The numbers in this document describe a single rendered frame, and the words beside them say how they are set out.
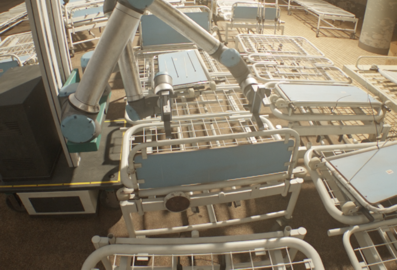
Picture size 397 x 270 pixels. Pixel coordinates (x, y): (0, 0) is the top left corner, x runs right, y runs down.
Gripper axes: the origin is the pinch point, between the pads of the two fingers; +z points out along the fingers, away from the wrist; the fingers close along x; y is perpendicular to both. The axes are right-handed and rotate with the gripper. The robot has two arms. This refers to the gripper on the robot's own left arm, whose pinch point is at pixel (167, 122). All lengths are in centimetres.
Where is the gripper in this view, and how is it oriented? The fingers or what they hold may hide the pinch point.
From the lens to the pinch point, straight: 118.5
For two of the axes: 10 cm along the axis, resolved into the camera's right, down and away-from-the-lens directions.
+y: 9.9, -0.9, 1.3
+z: 1.6, 6.7, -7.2
